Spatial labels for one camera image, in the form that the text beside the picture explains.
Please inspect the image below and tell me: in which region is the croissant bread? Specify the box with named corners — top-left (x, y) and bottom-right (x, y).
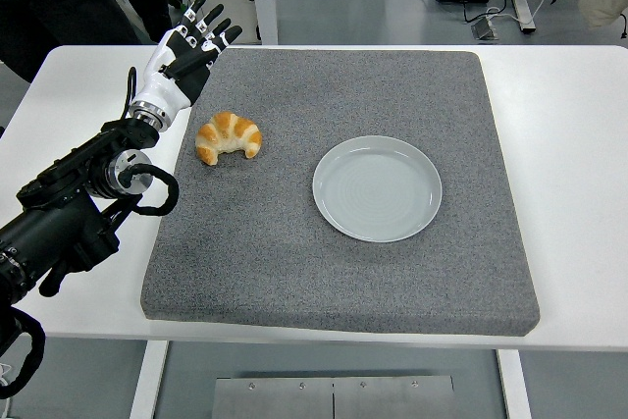
top-left (194, 111), bottom-right (263, 166)

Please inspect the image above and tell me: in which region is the round grey plate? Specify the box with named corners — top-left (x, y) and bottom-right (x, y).
top-left (311, 134), bottom-right (444, 243)

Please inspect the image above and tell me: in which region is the white table leg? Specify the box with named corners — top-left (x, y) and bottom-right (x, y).
top-left (495, 348), bottom-right (534, 419)
top-left (128, 340), bottom-right (171, 419)

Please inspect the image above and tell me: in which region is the grey foam mat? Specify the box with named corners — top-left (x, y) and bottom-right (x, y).
top-left (139, 48), bottom-right (542, 338)

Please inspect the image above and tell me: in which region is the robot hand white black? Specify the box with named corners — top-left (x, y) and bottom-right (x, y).
top-left (131, 0), bottom-right (244, 115)

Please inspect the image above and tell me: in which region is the grey power adapter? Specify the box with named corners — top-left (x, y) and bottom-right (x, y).
top-left (470, 16), bottom-right (500, 41)

